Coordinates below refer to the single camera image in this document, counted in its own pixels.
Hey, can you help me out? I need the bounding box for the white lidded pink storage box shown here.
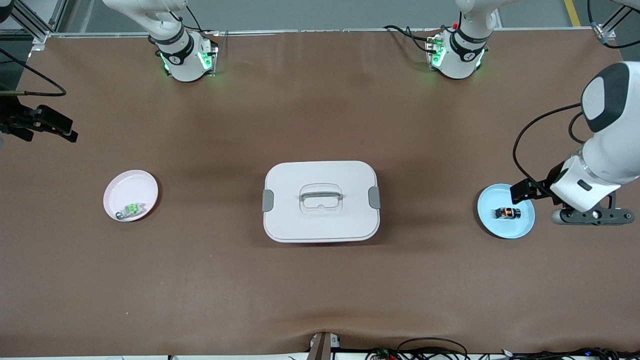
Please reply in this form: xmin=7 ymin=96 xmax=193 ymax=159
xmin=262 ymin=160 xmax=381 ymax=244

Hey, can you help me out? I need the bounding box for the light blue round plate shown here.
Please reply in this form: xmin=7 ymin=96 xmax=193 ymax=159
xmin=476 ymin=183 xmax=536 ymax=240

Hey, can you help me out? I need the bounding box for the pale pink round plate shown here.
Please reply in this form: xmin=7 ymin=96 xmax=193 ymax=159
xmin=103 ymin=170 xmax=159 ymax=222

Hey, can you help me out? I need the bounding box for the brown table mat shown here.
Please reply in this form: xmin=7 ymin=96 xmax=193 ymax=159
xmin=0 ymin=27 xmax=640 ymax=358

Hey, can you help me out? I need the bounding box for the short black arm cable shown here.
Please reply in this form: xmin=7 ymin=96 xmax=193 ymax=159
xmin=568 ymin=111 xmax=587 ymax=146

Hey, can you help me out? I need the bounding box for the aluminium frame profile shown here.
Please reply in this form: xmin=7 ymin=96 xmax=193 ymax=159
xmin=0 ymin=0 xmax=68 ymax=51
xmin=592 ymin=0 xmax=640 ymax=41

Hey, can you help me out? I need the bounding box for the black cable at frame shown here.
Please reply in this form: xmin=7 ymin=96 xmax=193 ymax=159
xmin=587 ymin=0 xmax=640 ymax=49

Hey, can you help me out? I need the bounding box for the black looped cable bundle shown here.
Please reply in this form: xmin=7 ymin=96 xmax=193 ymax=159
xmin=365 ymin=337 xmax=471 ymax=360

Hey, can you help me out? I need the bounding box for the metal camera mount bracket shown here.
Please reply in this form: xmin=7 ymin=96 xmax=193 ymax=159
xmin=307 ymin=331 xmax=342 ymax=360

